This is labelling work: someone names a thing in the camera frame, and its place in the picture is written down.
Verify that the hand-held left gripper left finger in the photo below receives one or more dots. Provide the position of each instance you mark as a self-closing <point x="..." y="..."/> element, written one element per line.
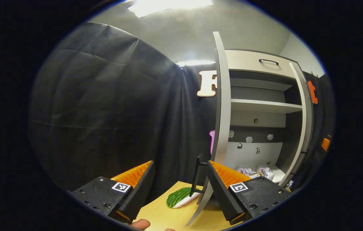
<point x="139" y="192"/>

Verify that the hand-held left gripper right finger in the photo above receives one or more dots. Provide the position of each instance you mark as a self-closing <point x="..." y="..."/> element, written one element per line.
<point x="220" y="191"/>

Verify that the white canvas shoe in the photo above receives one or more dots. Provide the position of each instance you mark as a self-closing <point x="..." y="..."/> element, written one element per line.
<point x="245" y="171"/>
<point x="265" y="172"/>

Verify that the white cabinet door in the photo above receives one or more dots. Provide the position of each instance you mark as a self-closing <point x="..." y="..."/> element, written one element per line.
<point x="306" y="112"/>
<point x="223" y="112"/>

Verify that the white and grey shoe cabinet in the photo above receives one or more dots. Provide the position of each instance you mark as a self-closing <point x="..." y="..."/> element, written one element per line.
<point x="258" y="106"/>

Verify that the white cabinet drawer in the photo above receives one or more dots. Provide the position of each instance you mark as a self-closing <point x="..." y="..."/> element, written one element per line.
<point x="245" y="61"/>

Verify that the watermelon slice plush toy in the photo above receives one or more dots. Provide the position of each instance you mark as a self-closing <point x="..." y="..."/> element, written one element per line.
<point x="179" y="197"/>

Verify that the ceiling light panel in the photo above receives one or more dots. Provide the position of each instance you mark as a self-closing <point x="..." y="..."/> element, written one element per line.
<point x="168" y="4"/>
<point x="195" y="63"/>

